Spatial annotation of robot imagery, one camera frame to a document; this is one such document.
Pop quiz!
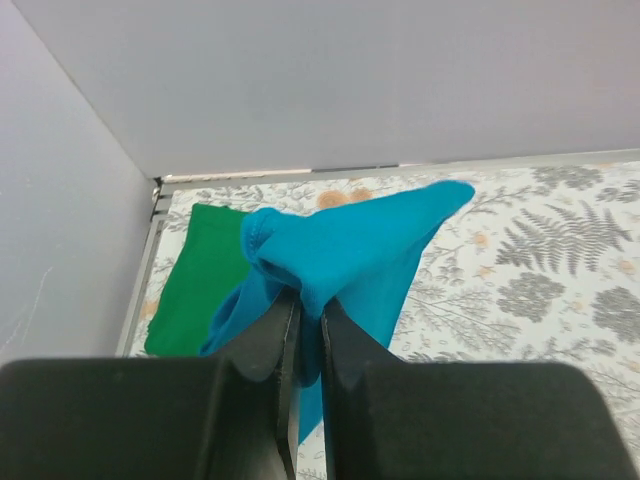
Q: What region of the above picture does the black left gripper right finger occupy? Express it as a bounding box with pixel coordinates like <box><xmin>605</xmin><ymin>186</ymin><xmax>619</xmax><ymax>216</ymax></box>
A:
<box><xmin>321</xmin><ymin>302</ymin><xmax>628</xmax><ymax>479</ymax></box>

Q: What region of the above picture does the aluminium frame rail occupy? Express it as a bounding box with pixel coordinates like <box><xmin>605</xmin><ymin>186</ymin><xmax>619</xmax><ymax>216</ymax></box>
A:
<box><xmin>115</xmin><ymin>177</ymin><xmax>171</xmax><ymax>357</ymax></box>

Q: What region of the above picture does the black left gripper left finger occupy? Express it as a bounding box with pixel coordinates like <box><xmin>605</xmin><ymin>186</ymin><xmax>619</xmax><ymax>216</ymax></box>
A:
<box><xmin>1</xmin><ymin>294</ymin><xmax>301</xmax><ymax>479</ymax></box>

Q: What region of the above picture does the blue t shirt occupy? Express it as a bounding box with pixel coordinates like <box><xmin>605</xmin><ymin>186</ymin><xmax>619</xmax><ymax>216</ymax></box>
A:
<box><xmin>201</xmin><ymin>180</ymin><xmax>475</xmax><ymax>440</ymax></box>

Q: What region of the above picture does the floral patterned table mat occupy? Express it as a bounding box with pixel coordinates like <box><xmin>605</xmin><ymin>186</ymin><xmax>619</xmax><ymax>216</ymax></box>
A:
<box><xmin>124</xmin><ymin>155</ymin><xmax>639</xmax><ymax>472</ymax></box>

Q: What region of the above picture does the green folded t shirt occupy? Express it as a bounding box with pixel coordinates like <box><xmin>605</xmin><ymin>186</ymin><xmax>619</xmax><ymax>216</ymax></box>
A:
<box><xmin>144</xmin><ymin>204</ymin><xmax>249</xmax><ymax>357</ymax></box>

